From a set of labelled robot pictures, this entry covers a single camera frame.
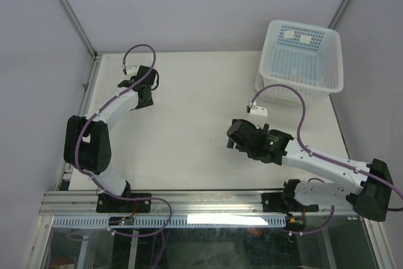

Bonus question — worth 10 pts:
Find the large white perforated basket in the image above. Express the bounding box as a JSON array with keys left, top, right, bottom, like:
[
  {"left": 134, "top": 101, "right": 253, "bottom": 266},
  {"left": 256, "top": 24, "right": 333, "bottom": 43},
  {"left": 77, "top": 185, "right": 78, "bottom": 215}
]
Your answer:
[{"left": 259, "top": 20, "right": 344, "bottom": 94}]

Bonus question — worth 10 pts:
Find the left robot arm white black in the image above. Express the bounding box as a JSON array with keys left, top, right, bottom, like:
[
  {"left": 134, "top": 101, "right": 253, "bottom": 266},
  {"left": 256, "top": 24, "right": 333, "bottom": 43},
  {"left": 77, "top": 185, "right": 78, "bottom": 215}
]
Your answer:
[{"left": 64, "top": 66, "right": 159, "bottom": 212}]

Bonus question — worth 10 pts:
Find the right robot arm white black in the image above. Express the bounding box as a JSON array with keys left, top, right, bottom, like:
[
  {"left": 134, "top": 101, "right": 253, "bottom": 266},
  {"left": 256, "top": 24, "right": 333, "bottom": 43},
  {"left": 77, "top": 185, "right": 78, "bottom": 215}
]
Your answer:
[{"left": 227, "top": 119, "right": 393, "bottom": 222}]

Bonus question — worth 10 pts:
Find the small white perforated basket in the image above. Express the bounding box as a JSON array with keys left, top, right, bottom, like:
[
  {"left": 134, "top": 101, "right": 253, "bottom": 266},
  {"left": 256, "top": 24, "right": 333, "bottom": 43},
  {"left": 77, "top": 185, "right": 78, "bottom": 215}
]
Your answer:
[{"left": 255, "top": 72, "right": 333, "bottom": 107}]

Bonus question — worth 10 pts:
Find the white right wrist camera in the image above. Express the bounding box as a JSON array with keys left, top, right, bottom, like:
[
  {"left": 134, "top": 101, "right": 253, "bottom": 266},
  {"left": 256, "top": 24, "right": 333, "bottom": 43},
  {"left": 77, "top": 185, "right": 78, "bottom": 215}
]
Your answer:
[{"left": 246, "top": 101, "right": 268, "bottom": 118}]

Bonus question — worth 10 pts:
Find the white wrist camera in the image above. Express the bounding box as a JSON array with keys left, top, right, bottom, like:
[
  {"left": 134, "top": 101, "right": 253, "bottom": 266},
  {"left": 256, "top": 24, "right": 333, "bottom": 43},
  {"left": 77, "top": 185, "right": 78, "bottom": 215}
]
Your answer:
[
  {"left": 123, "top": 65, "right": 139, "bottom": 76},
  {"left": 246, "top": 101, "right": 268, "bottom": 118}
]

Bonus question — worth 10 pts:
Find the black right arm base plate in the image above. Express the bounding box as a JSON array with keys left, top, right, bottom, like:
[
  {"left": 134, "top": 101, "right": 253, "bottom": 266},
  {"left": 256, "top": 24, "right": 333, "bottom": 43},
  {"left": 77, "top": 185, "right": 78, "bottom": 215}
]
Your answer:
[{"left": 261, "top": 192, "right": 319, "bottom": 215}]

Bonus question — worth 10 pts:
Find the white slotted cable duct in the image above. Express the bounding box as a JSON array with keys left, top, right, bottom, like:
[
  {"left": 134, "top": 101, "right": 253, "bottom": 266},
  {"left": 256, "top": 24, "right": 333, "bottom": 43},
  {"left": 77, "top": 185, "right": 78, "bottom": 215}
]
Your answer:
[{"left": 53, "top": 214, "right": 286, "bottom": 229}]

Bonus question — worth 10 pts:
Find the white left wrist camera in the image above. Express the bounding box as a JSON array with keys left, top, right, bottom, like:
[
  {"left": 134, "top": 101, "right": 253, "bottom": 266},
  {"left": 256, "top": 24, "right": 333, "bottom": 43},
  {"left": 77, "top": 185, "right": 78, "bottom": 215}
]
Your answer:
[{"left": 123, "top": 65, "right": 139, "bottom": 76}]

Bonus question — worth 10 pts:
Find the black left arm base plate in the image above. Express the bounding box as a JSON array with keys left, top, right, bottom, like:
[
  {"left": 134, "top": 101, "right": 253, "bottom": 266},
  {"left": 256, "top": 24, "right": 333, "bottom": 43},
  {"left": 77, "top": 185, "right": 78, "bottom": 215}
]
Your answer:
[{"left": 96, "top": 193, "right": 151, "bottom": 214}]

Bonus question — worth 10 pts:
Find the aluminium frame rail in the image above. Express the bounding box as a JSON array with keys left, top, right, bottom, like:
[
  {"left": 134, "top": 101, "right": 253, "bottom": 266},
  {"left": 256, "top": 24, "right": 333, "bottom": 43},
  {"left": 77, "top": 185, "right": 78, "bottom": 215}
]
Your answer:
[{"left": 22, "top": 51, "right": 398, "bottom": 268}]

